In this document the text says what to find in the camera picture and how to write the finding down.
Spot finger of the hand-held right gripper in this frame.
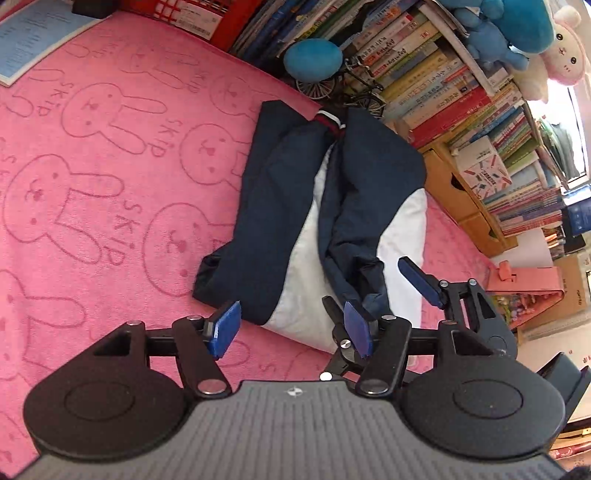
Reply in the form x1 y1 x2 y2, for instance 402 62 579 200
320 295 370 384
397 256 491 325

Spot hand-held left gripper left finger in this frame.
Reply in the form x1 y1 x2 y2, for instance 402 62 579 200
92 300 243 400

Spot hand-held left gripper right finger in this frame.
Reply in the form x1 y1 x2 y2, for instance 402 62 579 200
343 300 502 398

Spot navy and white jacket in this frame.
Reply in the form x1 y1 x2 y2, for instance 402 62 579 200
191 99 428 352

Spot pink miniature dollhouse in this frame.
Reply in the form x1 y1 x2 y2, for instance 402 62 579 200
487 261 566 330

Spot cardboard box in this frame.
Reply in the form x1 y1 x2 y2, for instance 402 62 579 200
519 253 591 334

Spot white board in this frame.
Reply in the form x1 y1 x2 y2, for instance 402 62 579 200
496 228 555 269

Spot wooden drawer organizer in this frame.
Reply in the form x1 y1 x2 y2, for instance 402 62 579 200
422 143 518 257

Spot white printed box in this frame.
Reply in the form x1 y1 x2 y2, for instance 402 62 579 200
455 136 512 202

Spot dark blue box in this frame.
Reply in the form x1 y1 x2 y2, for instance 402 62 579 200
561 203 591 241

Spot pink rabbit print blanket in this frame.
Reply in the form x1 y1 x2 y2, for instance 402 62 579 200
0 9 509 467

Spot miniature bicycle model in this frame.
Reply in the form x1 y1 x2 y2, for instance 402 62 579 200
295 55 386 118

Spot row of upright books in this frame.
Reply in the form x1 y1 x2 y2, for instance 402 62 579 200
231 0 529 151

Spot blue plush ball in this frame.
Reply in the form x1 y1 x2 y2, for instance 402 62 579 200
283 39 345 83

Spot blue plush toy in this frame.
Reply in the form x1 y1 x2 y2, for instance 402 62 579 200
438 0 555 72

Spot white and pink rabbit plush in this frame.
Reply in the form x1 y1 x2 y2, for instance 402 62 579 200
512 4 591 103

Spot red plastic crate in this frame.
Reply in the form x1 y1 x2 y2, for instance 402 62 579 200
117 0 264 51

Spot light blue leaflet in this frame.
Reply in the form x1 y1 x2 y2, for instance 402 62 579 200
0 0 88 87

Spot small black box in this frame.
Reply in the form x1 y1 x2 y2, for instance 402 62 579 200
71 0 116 19

